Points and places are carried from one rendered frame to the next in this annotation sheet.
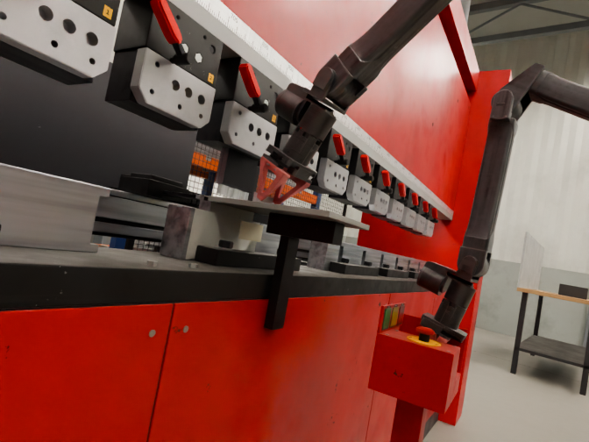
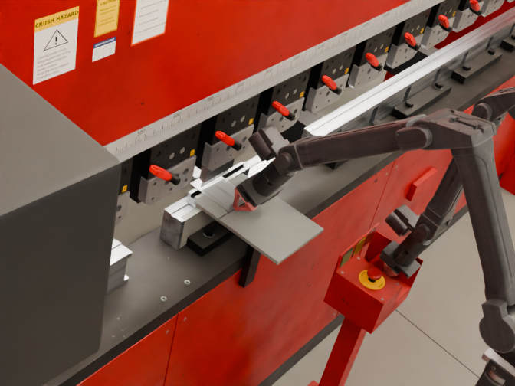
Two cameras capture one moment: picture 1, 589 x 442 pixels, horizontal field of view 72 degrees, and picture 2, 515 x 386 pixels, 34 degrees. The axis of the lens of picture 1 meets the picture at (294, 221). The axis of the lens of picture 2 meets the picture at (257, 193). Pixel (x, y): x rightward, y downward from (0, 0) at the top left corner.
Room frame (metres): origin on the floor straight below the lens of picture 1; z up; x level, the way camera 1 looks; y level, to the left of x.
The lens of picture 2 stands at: (-0.77, 0.06, 2.30)
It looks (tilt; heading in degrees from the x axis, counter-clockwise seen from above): 39 degrees down; 359
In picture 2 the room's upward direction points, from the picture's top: 14 degrees clockwise
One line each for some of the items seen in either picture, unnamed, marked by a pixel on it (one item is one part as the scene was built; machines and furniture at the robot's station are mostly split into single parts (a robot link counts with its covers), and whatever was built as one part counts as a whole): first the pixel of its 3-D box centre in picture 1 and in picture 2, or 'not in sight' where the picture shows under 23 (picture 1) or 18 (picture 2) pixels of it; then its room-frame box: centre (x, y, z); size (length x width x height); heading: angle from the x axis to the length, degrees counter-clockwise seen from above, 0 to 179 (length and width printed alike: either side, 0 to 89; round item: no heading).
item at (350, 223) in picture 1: (289, 213); (259, 216); (0.78, 0.01, 1.00); 0.26 x 0.18 x 0.01; 58
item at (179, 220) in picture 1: (241, 241); (223, 197); (0.90, 0.11, 0.92); 0.39 x 0.06 x 0.10; 148
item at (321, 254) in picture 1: (398, 265); (447, 61); (1.93, -0.53, 0.92); 1.68 x 0.06 x 0.10; 148
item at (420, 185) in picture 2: not in sight; (421, 184); (1.64, -0.54, 0.58); 0.15 x 0.02 x 0.07; 148
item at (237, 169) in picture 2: (237, 211); (218, 184); (0.88, 0.13, 0.98); 0.20 x 0.03 x 0.03; 148
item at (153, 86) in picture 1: (167, 69); (159, 156); (0.67, 0.25, 1.19); 0.15 x 0.09 x 0.17; 148
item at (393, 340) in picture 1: (421, 350); (374, 276); (0.94, -0.34, 0.75); 0.20 x 0.16 x 0.18; 150
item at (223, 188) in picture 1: (237, 175); (218, 164); (0.86, 0.14, 1.06); 0.10 x 0.02 x 0.10; 148
